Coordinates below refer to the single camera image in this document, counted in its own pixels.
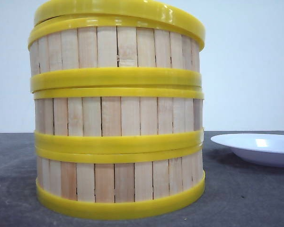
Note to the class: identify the woven bamboo steamer lid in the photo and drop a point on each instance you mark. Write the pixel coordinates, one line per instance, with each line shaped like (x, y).
(152, 10)

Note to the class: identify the front bamboo steamer tray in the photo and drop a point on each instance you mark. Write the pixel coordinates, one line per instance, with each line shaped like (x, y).
(123, 191)

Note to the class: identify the white plate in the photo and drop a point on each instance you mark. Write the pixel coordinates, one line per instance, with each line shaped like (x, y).
(261, 149)

